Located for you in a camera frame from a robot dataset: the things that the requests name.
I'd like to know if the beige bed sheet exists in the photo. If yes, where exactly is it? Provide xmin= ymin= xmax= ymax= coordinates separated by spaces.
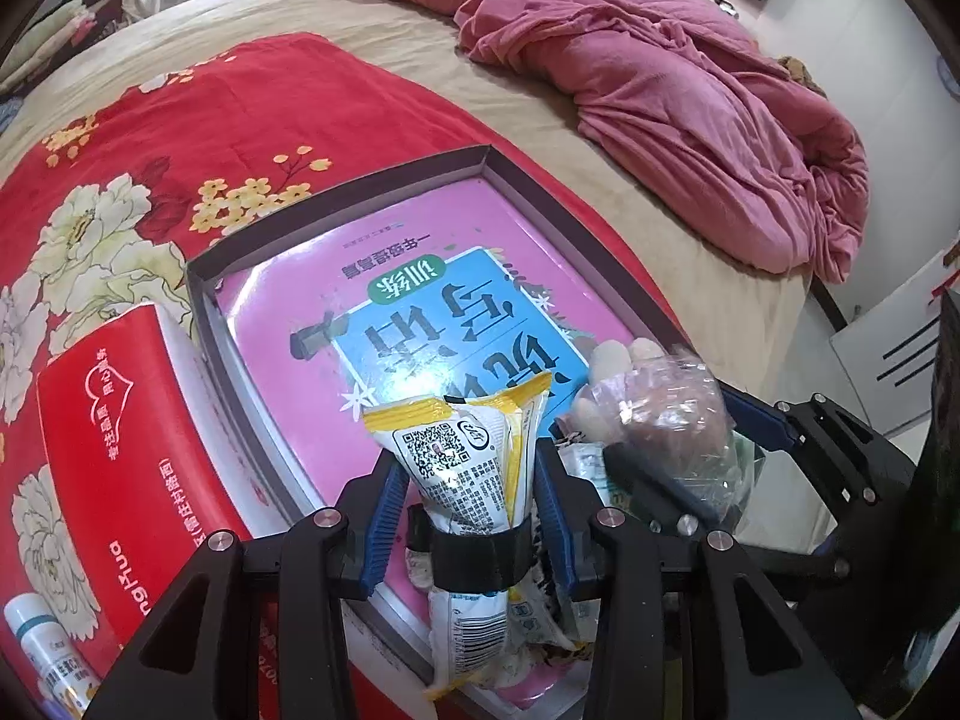
xmin=0 ymin=0 xmax=815 ymax=406

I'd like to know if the red tissue box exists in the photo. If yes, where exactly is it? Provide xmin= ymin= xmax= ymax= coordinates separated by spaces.
xmin=36 ymin=304 xmax=260 ymax=672

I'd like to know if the yellow white snack packet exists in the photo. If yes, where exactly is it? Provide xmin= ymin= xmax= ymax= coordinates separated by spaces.
xmin=361 ymin=379 xmax=578 ymax=702

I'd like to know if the dark bed frame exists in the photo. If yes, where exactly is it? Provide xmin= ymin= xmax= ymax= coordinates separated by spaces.
xmin=810 ymin=277 xmax=848 ymax=331

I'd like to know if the dark shallow box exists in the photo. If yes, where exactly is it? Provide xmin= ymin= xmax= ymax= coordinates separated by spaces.
xmin=184 ymin=144 xmax=751 ymax=717

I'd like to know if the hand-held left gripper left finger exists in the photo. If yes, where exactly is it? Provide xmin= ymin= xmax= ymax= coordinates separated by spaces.
xmin=82 ymin=456 xmax=410 ymax=720

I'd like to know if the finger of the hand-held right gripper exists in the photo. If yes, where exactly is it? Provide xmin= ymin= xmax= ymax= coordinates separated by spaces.
xmin=720 ymin=386 xmax=917 ymax=505
xmin=604 ymin=447 xmax=722 ymax=535

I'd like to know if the pink face mask pack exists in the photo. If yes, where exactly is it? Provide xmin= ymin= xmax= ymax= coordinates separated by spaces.
xmin=577 ymin=349 xmax=758 ymax=533

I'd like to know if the red floral blanket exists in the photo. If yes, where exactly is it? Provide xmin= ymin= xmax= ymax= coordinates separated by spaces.
xmin=0 ymin=34 xmax=481 ymax=720

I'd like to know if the pink duvet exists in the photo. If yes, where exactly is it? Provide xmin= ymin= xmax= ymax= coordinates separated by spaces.
xmin=346 ymin=0 xmax=871 ymax=284

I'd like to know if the white board with black lines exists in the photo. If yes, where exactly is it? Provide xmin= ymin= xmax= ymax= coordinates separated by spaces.
xmin=829 ymin=247 xmax=946 ymax=436

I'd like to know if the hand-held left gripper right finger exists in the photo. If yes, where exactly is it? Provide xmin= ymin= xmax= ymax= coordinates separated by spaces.
xmin=534 ymin=442 xmax=863 ymax=720

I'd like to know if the brown plush toy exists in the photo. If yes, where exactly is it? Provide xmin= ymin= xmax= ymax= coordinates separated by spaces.
xmin=776 ymin=54 xmax=830 ymax=98

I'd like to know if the white medicine bottle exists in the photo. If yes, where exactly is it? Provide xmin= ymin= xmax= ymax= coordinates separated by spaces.
xmin=4 ymin=592 xmax=102 ymax=720

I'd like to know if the stack of folded clothes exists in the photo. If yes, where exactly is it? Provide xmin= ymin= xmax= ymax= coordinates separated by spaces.
xmin=0 ymin=0 xmax=113 ymax=91

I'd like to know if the pink blue book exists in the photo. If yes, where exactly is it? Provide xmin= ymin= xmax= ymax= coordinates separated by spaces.
xmin=217 ymin=176 xmax=653 ymax=698

